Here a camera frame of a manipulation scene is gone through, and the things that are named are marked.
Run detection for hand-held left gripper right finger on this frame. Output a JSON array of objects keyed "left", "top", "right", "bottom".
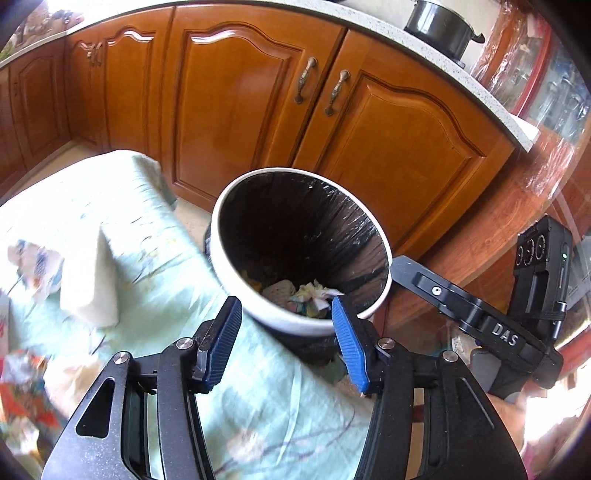
[{"left": 331, "top": 295, "right": 529, "bottom": 480}]

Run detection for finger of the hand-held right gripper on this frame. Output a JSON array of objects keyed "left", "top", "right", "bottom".
[{"left": 390, "top": 255, "right": 483, "bottom": 330}]

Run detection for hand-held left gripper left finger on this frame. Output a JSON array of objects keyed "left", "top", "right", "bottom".
[{"left": 41, "top": 298, "right": 243, "bottom": 480}]

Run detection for white round trash bin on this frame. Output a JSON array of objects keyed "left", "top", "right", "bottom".
[{"left": 205, "top": 168, "right": 393, "bottom": 365}]

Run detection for crumpled white yellow tissue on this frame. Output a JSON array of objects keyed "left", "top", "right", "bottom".
[{"left": 297, "top": 279, "right": 343, "bottom": 311}]

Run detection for beige sponge cloth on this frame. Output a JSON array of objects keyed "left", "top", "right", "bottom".
[{"left": 262, "top": 279, "right": 297, "bottom": 306}]

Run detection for light green floral tablecloth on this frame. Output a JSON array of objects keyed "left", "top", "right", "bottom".
[{"left": 0, "top": 150, "right": 384, "bottom": 480}]

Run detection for wooden cabinet side panel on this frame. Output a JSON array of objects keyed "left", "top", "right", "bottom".
[{"left": 392, "top": 128, "right": 591, "bottom": 324}]

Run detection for black plastic bin liner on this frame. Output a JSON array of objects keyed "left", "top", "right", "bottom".
[{"left": 221, "top": 172, "right": 389, "bottom": 319}]

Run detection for wooden cabinet door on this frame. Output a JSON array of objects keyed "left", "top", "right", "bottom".
[
  {"left": 68, "top": 19, "right": 175, "bottom": 158},
  {"left": 8, "top": 39, "right": 71, "bottom": 163},
  {"left": 294, "top": 30, "right": 516, "bottom": 260},
  {"left": 161, "top": 6, "right": 348, "bottom": 214}
]

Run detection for folded white paper napkin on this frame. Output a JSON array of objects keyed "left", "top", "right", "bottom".
[{"left": 59, "top": 225, "right": 129, "bottom": 328}]

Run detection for crumpled white blue wrapper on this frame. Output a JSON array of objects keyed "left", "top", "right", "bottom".
[{"left": 6, "top": 239, "right": 66, "bottom": 304}]

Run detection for wooden kitchen cabinets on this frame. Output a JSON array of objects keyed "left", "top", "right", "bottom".
[{"left": 0, "top": 0, "right": 542, "bottom": 154}]

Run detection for crumpled red colourful wrapper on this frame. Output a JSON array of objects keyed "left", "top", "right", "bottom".
[{"left": 0, "top": 348, "right": 70, "bottom": 460}]

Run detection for glass display cabinet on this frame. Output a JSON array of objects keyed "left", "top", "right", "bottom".
[{"left": 470, "top": 14, "right": 591, "bottom": 149}]

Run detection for black cooking pot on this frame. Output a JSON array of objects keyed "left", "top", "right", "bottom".
[{"left": 403, "top": 0, "right": 484, "bottom": 59}]

